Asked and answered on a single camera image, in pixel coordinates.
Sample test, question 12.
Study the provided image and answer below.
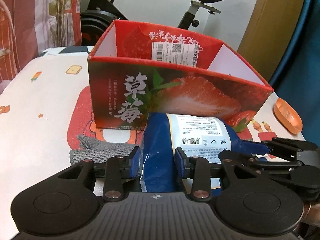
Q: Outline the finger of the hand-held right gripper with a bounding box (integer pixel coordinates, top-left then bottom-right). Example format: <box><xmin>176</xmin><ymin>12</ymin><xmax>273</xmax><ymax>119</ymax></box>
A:
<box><xmin>261</xmin><ymin>137</ymin><xmax>318</xmax><ymax>159</ymax></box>
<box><xmin>244</xmin><ymin>156</ymin><xmax>310</xmax><ymax>175</ymax></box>

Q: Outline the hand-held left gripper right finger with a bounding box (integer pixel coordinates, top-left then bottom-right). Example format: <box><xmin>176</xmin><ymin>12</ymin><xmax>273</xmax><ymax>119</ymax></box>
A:
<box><xmin>175</xmin><ymin>147</ymin><xmax>252</xmax><ymax>203</ymax></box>

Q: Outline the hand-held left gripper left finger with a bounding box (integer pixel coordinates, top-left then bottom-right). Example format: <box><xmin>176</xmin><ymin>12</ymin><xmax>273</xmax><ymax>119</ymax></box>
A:
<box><xmin>57</xmin><ymin>146</ymin><xmax>141</xmax><ymax>203</ymax></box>

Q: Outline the blue snack bag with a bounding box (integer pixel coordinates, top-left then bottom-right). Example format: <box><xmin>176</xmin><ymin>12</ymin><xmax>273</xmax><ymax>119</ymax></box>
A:
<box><xmin>140</xmin><ymin>112</ymin><xmax>270</xmax><ymax>198</ymax></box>

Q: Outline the grey knitted cloth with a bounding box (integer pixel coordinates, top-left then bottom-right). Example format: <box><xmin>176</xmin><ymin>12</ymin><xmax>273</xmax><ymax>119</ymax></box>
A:
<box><xmin>69</xmin><ymin>134</ymin><xmax>140</xmax><ymax>165</ymax></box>

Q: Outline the red strawberry print cardboard box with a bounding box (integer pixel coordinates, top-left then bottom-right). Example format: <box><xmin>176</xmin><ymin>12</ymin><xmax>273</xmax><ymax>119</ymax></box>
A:
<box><xmin>87</xmin><ymin>19</ymin><xmax>274</xmax><ymax>133</ymax></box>

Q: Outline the orange plastic dish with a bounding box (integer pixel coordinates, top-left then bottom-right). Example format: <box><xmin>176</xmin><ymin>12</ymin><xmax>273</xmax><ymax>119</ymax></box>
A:
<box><xmin>274</xmin><ymin>98</ymin><xmax>303</xmax><ymax>134</ymax></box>

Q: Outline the dark blue panel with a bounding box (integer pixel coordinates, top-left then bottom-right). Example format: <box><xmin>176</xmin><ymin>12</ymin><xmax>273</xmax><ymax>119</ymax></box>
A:
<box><xmin>270</xmin><ymin>0</ymin><xmax>320</xmax><ymax>120</ymax></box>

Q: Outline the cartoon printed tablecloth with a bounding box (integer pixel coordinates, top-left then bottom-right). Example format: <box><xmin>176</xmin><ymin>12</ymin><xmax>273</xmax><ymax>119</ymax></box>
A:
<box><xmin>0</xmin><ymin>46</ymin><xmax>308</xmax><ymax>240</ymax></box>

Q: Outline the wooden board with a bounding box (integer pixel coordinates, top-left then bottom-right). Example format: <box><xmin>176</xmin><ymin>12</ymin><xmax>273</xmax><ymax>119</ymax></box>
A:
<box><xmin>237</xmin><ymin>0</ymin><xmax>308</xmax><ymax>80</ymax></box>

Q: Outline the black exercise bike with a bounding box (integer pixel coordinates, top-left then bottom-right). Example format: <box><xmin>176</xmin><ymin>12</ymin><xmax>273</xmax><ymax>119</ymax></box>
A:
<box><xmin>80</xmin><ymin>0</ymin><xmax>227</xmax><ymax>47</ymax></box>

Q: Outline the printed plant curtain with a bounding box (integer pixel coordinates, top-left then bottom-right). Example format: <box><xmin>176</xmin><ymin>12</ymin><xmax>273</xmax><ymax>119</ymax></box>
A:
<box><xmin>0</xmin><ymin>0</ymin><xmax>83</xmax><ymax>83</ymax></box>

